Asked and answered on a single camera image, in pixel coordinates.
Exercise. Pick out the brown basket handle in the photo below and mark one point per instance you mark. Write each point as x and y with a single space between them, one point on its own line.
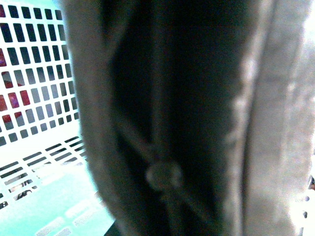
198 116

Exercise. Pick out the light blue plastic basket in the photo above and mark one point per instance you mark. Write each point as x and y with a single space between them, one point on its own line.
45 186

